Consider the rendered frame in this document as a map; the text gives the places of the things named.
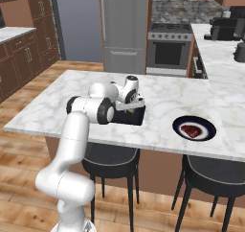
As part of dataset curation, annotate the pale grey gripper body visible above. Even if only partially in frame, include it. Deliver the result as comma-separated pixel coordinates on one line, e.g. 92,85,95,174
114,96,145,112

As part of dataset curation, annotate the black tray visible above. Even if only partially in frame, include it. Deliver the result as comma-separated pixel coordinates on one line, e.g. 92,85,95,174
112,104,147,127

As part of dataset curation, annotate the red steak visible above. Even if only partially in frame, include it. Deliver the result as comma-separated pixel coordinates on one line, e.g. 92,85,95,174
180,125,201,139

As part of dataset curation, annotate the dark blue white plate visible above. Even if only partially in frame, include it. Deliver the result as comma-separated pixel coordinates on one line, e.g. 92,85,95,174
171,115,217,143

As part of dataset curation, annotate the black bar stool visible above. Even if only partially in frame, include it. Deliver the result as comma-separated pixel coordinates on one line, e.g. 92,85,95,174
170,154,245,232
80,142,142,232

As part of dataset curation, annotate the steel oven with hob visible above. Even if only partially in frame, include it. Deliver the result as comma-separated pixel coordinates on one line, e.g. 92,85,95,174
145,21,194,78

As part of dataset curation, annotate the grey fridge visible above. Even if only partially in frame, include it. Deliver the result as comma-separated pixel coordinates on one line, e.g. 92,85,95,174
98,0,151,76

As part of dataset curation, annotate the brown cupboard run with drawers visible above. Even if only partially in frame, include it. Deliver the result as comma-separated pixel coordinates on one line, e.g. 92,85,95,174
186,36,209,81

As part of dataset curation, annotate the tall brown cupboard run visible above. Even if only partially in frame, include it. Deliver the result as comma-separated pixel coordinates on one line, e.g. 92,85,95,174
24,0,61,71

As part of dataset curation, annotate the brown base cupboard run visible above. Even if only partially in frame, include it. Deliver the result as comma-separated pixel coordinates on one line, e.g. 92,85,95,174
0,30,40,104

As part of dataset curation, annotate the black kettle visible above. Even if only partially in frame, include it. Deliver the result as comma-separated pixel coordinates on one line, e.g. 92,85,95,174
233,40,245,63

